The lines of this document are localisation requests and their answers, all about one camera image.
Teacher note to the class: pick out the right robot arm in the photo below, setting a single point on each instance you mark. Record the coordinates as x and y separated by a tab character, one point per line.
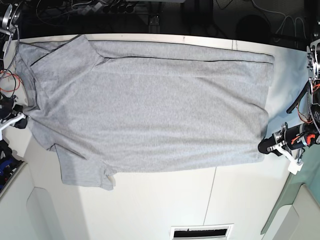
10	12

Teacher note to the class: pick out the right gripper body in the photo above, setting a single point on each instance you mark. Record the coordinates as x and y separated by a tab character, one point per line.
7	107

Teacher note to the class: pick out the grey t-shirt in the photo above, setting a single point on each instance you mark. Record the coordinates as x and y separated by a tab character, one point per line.
108	107

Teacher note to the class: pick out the white slotted vent panel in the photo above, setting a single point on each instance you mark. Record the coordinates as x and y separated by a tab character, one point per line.
201	232

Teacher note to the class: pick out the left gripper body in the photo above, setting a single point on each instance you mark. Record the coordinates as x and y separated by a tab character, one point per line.
299	136

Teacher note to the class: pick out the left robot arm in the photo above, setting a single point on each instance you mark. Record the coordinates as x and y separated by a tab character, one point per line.
311	89

